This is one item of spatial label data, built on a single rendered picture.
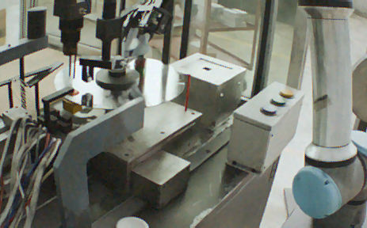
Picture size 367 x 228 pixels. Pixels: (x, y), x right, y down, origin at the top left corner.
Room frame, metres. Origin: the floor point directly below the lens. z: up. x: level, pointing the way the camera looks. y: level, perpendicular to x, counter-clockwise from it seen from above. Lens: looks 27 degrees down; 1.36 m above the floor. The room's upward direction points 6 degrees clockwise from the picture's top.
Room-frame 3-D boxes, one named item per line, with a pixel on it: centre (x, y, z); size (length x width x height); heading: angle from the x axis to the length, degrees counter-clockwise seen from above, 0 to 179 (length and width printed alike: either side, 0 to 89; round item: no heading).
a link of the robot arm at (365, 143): (0.72, -0.41, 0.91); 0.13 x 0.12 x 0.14; 128
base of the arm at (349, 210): (0.72, -0.41, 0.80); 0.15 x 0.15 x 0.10
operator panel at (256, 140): (1.04, -0.24, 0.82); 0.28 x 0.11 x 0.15; 149
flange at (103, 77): (0.96, 0.17, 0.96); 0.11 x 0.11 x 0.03
